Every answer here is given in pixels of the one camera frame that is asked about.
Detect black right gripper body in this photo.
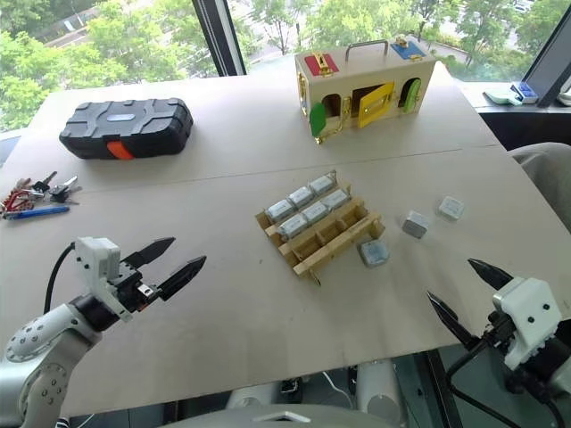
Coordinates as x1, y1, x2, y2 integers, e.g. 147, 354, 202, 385
478, 310, 519, 354

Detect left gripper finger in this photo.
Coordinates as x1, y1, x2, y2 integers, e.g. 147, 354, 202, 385
120, 236, 177, 269
156, 255, 208, 302

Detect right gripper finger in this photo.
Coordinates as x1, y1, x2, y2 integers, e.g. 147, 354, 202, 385
425, 290, 482, 351
467, 258, 515, 294

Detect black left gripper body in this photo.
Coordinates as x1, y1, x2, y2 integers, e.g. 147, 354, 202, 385
108, 261, 162, 314

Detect wooden slotted tray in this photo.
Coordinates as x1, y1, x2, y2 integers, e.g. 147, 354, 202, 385
254, 169, 386, 287

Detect wooden lock activity box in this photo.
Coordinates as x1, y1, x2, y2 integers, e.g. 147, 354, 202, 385
294, 38, 438, 146

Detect black-headed key bunch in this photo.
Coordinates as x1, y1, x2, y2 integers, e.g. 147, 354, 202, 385
29, 170, 84, 207

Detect grey chair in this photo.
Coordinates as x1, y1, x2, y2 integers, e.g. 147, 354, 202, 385
508, 143, 571, 234

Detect blue pen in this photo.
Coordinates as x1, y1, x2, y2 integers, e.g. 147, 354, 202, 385
1, 205, 71, 221

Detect black plastic tool case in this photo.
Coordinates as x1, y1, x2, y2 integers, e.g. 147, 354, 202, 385
58, 98, 194, 161

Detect red key holder bunch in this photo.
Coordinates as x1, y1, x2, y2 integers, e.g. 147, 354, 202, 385
0, 177, 37, 214

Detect silver robot body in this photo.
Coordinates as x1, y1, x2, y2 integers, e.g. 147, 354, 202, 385
160, 359, 408, 428

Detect pale green object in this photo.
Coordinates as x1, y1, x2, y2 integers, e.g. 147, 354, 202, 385
483, 88, 522, 107

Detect blue and white object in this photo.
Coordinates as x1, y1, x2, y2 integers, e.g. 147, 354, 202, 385
509, 80, 540, 105

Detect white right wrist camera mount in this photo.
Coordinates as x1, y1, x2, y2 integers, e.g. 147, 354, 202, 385
491, 276, 564, 371

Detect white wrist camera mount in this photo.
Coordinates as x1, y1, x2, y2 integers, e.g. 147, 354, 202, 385
491, 276, 564, 371
73, 236, 135, 324

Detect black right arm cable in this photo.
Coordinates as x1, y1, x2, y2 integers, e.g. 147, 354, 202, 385
445, 336, 568, 428

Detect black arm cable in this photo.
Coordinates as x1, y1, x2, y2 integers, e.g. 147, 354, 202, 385
43, 242, 78, 314
445, 336, 568, 428

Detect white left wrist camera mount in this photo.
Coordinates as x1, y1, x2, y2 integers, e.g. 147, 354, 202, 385
73, 236, 135, 324

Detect black table frame leg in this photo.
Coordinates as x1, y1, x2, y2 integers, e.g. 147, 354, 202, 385
413, 349, 466, 428

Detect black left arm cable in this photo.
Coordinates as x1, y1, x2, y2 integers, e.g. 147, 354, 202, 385
43, 242, 78, 314

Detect black window frame post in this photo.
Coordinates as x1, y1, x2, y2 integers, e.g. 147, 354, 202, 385
191, 0, 248, 78
520, 0, 571, 109

